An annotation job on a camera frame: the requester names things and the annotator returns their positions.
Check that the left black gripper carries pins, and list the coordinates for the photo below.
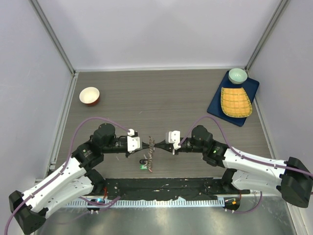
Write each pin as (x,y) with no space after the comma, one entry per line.
(145,145)

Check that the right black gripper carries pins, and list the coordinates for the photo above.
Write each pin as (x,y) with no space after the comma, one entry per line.
(167,147)

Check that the large silver keyring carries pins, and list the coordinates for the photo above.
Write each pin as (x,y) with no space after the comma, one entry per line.
(151,150)

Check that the green key tag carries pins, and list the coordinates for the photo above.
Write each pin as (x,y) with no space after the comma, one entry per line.
(142,167)

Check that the black key tag with key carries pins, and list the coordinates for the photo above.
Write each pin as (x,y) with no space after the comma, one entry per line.
(143,161)

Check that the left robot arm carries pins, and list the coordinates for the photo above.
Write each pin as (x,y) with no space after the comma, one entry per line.
(74,178)

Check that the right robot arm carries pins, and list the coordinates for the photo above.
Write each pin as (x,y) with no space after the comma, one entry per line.
(289,179)

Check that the red bowl white inside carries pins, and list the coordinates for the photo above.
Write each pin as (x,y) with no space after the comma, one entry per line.
(89,96)

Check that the yellow woven bamboo plate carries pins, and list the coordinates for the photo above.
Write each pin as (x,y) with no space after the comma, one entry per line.
(235,102)

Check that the light green bowl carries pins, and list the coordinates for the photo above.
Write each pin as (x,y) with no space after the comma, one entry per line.
(237,76)

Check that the blue tray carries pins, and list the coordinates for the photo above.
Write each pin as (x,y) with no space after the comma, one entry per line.
(250,86)

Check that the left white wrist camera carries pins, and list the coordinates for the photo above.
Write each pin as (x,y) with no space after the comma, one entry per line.
(134,142)

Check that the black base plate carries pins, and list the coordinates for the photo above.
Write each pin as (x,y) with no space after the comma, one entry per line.
(165,189)

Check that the white slotted cable duct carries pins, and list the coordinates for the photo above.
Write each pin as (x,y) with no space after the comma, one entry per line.
(179,203)

